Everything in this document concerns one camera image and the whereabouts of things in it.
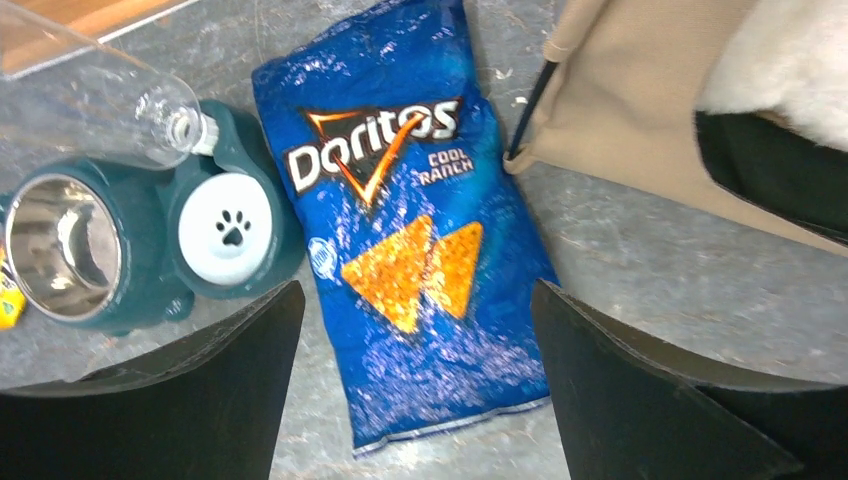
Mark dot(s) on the steel pet bowl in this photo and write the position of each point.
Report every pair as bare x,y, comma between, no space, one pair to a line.
64,248

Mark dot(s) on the white fluffy pet cushion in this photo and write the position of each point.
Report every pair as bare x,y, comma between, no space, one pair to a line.
788,58

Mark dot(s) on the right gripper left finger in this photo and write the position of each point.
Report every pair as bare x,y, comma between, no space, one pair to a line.
206,406

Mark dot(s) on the yellow candy bag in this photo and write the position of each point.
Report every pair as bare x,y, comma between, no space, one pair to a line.
13,301

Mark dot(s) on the white wire wooden shelf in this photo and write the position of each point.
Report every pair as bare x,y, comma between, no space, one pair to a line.
93,16

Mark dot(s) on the tan pet tent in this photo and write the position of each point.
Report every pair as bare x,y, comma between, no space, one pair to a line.
621,104

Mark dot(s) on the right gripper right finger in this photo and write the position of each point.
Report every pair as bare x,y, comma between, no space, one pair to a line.
630,405

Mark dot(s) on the blue Doritos chip bag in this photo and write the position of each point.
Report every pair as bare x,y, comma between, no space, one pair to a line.
423,250

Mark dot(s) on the clear plastic bottle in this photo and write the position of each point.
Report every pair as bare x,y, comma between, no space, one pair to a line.
64,94

